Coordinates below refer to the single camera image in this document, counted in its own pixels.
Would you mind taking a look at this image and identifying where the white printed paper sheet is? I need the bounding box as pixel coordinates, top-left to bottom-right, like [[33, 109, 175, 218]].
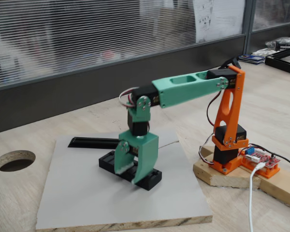
[[194, 0, 246, 44]]

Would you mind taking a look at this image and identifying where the long black rail profile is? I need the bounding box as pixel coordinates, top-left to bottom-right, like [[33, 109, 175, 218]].
[[67, 136, 120, 150]]

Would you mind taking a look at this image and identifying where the white cable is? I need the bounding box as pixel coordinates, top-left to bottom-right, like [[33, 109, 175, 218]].
[[248, 162, 265, 232]]

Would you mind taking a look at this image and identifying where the black slotted holder block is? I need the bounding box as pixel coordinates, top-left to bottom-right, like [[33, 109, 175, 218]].
[[98, 149, 163, 191]]

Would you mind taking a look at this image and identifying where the red controller circuit board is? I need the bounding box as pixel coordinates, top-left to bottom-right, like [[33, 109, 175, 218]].
[[241, 146, 280, 170]]

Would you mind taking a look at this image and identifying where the thin black cable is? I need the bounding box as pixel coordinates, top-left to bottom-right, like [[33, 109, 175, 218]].
[[250, 144, 290, 169]]

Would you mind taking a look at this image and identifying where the clear bag of parts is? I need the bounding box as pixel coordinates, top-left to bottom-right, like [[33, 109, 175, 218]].
[[265, 37, 290, 53]]

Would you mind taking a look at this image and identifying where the light wooden base block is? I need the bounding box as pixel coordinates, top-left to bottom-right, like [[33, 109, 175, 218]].
[[193, 145, 261, 189]]

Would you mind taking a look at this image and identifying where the stack of blue cards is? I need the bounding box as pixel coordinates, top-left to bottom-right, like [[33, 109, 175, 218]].
[[238, 55, 265, 65]]

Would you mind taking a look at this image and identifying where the black rectangular frame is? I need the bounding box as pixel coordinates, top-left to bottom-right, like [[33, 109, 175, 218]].
[[265, 45, 290, 76]]

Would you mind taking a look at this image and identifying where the grey chipboard panel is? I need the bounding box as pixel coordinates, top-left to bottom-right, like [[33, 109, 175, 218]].
[[35, 128, 213, 230]]

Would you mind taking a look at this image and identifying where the long wooden plank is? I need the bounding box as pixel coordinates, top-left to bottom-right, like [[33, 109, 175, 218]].
[[256, 166, 290, 212]]

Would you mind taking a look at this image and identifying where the window with horizontal blinds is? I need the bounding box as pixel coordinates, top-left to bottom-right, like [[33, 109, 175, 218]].
[[0, 0, 290, 89]]

